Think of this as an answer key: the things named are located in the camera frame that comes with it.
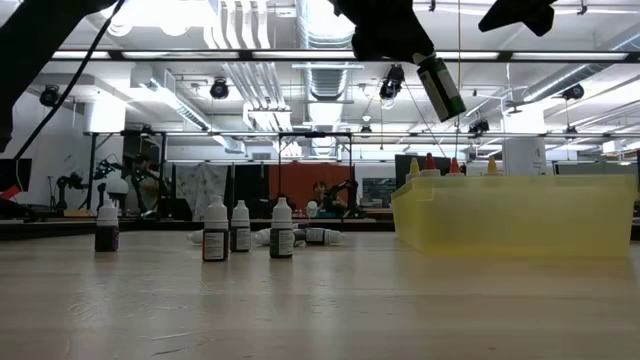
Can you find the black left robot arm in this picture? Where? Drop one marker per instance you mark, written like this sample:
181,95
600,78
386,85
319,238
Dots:
30,50

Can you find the small purple dye bottle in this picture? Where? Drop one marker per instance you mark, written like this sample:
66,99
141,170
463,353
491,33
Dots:
106,240

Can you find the white round lamp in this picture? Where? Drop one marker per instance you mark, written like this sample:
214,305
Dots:
117,186

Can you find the black overhead frame bar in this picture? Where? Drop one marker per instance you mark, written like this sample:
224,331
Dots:
246,55

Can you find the white building column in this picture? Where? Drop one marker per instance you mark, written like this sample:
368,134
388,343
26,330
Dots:
523,150
104,117

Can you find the silver round ventilation duct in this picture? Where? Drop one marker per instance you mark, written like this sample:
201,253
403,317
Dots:
325,80

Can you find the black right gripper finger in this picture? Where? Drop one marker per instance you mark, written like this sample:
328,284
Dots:
505,12

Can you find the large green dye bottle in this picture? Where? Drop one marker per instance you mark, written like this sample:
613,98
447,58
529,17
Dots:
442,92

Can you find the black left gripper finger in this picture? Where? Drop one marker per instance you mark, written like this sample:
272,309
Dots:
402,45

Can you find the small brown dye bottle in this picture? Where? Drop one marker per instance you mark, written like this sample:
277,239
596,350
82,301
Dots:
215,245

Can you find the person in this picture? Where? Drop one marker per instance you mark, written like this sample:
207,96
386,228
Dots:
320,192
145,185

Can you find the small black dye bottle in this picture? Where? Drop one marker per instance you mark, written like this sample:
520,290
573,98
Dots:
196,237
241,239

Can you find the yellow translucent plastic bin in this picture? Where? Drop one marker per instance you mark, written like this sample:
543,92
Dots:
515,220

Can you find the black table edge rail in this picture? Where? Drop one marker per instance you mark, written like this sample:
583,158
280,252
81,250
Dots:
150,226

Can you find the black ceiling spotlight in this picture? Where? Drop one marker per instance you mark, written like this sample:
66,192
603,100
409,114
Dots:
573,91
391,82
219,89
50,95
478,126

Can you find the large orange dye bottle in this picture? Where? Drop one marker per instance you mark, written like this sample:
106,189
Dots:
454,166

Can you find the black monitor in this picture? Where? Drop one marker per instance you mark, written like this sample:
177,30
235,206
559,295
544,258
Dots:
15,175

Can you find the lying dropper bottles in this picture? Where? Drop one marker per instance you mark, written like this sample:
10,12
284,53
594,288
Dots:
262,237
316,236

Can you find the loose small vials group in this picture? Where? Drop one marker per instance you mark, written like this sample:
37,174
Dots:
299,236

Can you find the white patterned hanging cloth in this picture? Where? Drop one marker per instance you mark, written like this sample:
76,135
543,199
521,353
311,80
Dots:
200,185

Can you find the large red dye bottle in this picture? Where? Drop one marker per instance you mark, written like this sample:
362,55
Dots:
430,162

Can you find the small dark green dye bottle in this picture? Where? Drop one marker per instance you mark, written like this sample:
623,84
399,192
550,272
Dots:
281,242

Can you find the dark chalkboard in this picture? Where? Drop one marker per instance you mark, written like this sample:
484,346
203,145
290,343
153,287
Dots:
378,189

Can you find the small white container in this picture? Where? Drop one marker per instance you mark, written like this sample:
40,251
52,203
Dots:
311,209

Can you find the orange partition wall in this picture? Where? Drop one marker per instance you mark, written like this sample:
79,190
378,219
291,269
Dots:
295,180

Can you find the small red tag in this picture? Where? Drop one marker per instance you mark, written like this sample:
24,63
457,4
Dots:
9,193

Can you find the large yellow dye bottle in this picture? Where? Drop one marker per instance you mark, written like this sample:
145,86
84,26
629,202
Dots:
492,165
414,167

